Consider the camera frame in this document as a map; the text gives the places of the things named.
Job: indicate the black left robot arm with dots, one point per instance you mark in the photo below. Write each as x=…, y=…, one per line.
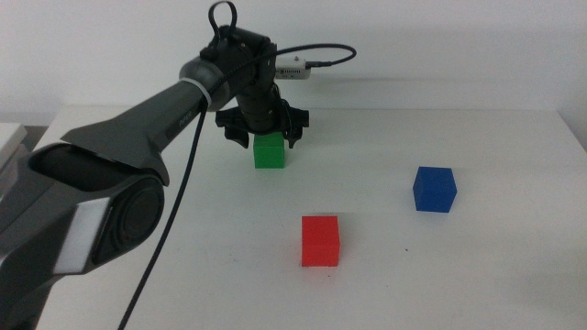
x=137, y=124

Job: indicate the red cube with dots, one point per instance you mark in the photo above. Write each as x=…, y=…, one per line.
x=320, y=242

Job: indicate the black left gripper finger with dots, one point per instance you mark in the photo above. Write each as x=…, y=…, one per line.
x=238, y=136
x=294, y=136

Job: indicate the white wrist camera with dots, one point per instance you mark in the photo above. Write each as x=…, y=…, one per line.
x=291, y=69

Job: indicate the blue cube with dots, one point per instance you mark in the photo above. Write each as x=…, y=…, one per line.
x=433, y=190

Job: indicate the green cube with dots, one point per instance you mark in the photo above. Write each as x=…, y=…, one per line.
x=269, y=153

